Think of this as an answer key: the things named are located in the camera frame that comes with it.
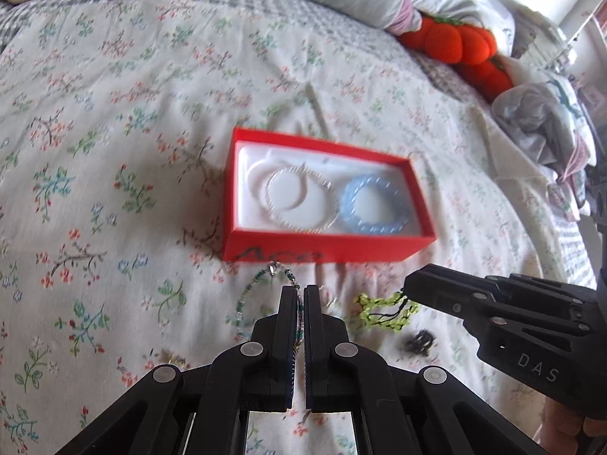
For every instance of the floral bed sheet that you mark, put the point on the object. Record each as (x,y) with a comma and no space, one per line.
(142,151)

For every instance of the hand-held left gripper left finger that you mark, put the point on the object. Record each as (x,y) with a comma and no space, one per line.
(288,308)

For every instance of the orange pumpkin plush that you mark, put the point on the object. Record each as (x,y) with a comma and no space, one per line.
(455,45)

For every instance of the pile of grey clothes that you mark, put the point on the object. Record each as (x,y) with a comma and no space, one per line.
(545,118)

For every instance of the person's right hand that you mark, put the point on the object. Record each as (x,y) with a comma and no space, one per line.
(562,429)

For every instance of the metal drying rack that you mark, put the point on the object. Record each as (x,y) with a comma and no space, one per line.
(576,28)

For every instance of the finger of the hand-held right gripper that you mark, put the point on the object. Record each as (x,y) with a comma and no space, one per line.
(436,277)
(427,296)

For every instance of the red jewelry box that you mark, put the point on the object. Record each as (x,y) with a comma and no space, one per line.
(327,199)

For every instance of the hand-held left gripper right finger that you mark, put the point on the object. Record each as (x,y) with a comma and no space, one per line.
(311,308)

